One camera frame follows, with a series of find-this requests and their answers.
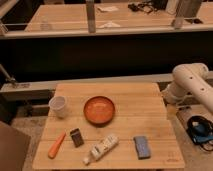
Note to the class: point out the dark brown eraser block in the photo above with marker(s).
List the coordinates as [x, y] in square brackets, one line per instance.
[76, 137]

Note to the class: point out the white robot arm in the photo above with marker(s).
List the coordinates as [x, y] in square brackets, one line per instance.
[190, 78]

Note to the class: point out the orange bowl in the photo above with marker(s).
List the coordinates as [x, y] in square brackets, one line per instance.
[99, 110]

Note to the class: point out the white plastic cup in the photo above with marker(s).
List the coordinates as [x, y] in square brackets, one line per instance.
[58, 105]

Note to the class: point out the white tube bottle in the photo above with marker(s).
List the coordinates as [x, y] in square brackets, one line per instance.
[101, 148]

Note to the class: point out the white crumpled paper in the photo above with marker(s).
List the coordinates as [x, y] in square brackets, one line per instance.
[109, 24]

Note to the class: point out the blue sponge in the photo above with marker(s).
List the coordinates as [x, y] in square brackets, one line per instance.
[142, 147]

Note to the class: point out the orange carrot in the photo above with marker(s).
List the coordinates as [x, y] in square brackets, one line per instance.
[55, 146]

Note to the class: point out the white paper on desk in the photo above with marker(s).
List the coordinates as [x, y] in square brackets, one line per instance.
[107, 9]

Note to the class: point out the clear water bottle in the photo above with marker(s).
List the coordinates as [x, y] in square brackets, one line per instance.
[45, 25]

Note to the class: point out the brown cardboard box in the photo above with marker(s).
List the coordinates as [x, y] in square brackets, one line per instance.
[13, 148]

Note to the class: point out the grey metal post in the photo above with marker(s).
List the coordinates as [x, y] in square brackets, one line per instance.
[187, 11]
[90, 16]

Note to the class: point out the grey metal post right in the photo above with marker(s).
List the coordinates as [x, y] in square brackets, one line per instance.
[187, 11]

